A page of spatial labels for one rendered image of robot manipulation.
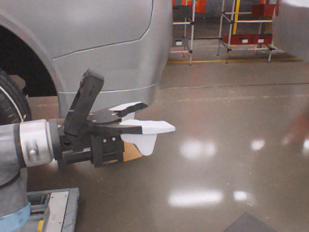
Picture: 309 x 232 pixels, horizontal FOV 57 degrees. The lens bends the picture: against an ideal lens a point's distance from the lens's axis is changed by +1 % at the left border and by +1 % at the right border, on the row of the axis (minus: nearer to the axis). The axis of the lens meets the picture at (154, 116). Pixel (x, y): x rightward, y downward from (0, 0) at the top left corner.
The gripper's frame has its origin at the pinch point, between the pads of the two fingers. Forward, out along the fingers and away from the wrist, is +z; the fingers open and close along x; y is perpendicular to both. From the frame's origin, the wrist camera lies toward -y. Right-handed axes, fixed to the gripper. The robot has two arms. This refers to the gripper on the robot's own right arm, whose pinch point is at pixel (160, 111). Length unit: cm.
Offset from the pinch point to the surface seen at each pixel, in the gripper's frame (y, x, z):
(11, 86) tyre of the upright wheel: 10, -95, -37
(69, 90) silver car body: 18, -108, -12
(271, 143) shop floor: 103, -154, 170
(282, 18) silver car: -10, -180, 193
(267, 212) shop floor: 113, -83, 106
